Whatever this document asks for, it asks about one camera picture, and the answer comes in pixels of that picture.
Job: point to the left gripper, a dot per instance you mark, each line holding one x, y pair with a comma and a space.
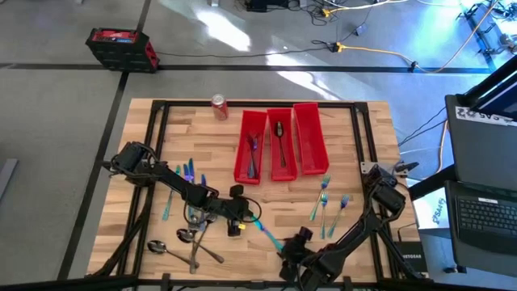
232, 210

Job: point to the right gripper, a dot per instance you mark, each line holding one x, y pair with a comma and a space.
295, 254

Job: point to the red plastic bin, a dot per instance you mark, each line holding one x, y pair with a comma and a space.
242, 133
311, 137
291, 153

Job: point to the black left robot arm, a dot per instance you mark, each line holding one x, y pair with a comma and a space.
182, 188

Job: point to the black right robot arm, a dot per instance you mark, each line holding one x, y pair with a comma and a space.
351, 242

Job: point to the red soda can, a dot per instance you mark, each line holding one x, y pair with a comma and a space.
220, 108

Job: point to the white printed carton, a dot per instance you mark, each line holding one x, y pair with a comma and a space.
430, 212

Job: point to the black laptop with keyboard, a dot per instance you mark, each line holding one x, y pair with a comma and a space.
484, 218

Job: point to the black and red toolbox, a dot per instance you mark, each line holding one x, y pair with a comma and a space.
121, 50

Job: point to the grey laptop with sticker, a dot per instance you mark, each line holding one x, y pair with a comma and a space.
480, 153

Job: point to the grey power adapter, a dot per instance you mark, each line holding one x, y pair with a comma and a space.
361, 29

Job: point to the black floor stand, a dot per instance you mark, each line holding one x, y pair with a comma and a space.
477, 28

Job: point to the black aluminium table frame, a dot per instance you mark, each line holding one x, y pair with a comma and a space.
258, 104

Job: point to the black Netgear network switch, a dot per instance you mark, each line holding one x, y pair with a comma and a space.
412, 256

